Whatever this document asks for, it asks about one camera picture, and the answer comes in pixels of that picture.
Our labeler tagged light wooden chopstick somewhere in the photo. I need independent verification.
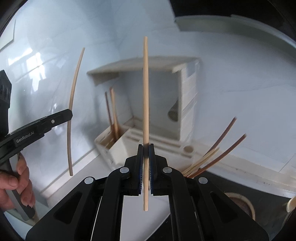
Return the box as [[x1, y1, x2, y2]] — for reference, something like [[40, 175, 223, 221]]
[[110, 87, 119, 140]]

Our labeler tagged light bamboo chopstick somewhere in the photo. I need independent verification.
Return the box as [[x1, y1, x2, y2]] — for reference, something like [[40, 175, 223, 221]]
[[67, 47, 86, 176], [142, 36, 150, 212]]

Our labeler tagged dark red chopstick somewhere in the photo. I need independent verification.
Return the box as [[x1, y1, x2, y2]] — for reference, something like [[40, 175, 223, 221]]
[[105, 91, 115, 140], [187, 134, 247, 178], [208, 116, 237, 152]]

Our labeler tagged person's left hand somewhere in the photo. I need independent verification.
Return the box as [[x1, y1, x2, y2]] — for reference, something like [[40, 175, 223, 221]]
[[0, 153, 36, 211]]

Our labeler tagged white utensil organizer box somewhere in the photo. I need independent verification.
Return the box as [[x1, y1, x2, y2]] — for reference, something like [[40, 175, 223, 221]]
[[94, 123, 197, 172]]

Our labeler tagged gas stove burner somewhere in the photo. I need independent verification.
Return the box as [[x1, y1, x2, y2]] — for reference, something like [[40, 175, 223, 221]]
[[224, 192, 256, 220]]

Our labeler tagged black glass cooktop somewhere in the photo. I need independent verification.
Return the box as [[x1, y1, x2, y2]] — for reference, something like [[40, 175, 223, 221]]
[[203, 171, 289, 240]]

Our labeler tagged range hood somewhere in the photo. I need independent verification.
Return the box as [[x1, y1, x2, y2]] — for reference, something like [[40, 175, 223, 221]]
[[175, 15, 295, 58]]

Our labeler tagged wooden wall shelf frame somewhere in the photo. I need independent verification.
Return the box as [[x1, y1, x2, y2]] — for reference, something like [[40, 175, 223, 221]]
[[87, 56, 198, 142]]

